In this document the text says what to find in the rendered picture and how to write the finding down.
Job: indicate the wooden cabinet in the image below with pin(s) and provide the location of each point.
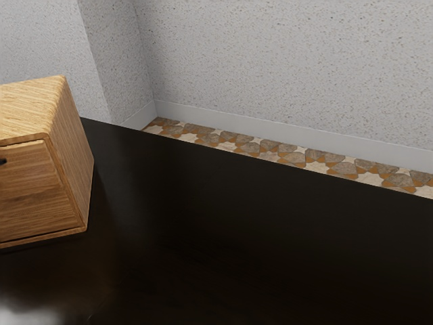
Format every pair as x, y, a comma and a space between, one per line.
40, 162

